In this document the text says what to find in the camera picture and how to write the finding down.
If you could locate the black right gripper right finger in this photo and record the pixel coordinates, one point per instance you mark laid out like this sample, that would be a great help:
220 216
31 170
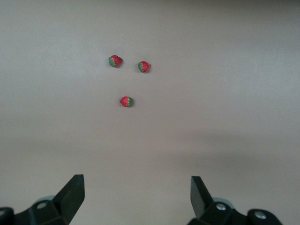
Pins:
206 211

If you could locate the red toy strawberry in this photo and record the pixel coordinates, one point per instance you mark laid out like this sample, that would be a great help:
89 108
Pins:
144 66
126 101
116 61

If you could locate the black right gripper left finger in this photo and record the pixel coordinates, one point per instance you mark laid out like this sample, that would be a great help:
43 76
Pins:
61 211

